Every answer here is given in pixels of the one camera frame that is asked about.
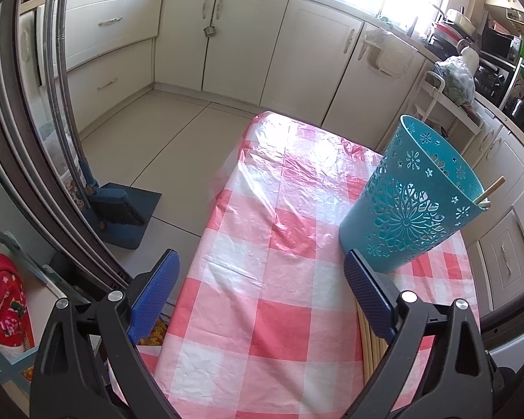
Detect white storage rack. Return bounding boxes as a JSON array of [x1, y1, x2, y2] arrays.
[[413, 70, 485, 140]]

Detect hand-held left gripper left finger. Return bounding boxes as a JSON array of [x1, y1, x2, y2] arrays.
[[30, 249, 181, 419]]

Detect blue perforated plastic basket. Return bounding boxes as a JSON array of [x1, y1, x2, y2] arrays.
[[338, 114, 492, 273]]

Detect black toaster oven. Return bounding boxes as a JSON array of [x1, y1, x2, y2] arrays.
[[474, 50, 522, 110]]

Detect plastic bag of greens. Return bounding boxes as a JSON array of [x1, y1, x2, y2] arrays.
[[432, 54, 476, 105]]

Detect white hanging plastic bin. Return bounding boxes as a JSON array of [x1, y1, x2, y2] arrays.
[[362, 30, 415, 83]]

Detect pink checked tablecloth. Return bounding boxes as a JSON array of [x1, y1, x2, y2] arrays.
[[109, 111, 481, 419]]

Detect cream kitchen cabinets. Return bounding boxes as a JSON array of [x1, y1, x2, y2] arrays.
[[20, 0, 524, 315]]

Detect blue dustpan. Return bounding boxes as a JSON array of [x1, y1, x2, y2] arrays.
[[57, 0, 163, 250]]

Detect red floral cloth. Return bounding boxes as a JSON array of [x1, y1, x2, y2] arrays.
[[0, 252, 29, 350]]

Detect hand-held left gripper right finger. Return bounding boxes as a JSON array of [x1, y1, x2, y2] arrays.
[[343, 249, 505, 419]]

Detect dish rack with dishes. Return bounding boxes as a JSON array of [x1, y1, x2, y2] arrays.
[[428, 6, 476, 53]]

